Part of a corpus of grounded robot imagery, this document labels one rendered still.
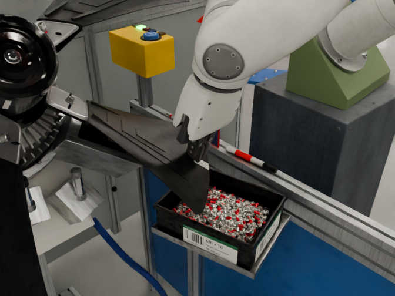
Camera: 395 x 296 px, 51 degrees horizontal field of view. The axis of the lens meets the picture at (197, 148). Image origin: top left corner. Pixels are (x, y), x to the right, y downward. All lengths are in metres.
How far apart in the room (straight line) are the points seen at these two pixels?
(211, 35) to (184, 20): 1.36
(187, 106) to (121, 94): 1.11
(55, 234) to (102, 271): 1.07
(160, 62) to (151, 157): 0.50
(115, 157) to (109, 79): 0.90
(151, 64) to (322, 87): 0.44
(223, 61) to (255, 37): 0.05
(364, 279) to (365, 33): 0.56
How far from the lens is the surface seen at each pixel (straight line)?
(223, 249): 0.78
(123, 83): 1.68
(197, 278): 1.02
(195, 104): 0.58
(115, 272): 1.88
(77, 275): 1.90
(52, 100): 0.63
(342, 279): 0.98
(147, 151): 0.64
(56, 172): 0.86
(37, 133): 0.74
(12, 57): 0.60
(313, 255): 0.99
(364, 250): 0.88
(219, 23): 0.45
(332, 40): 1.11
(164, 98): 1.85
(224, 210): 0.85
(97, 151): 0.75
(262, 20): 0.43
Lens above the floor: 1.42
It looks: 33 degrees down
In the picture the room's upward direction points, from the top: straight up
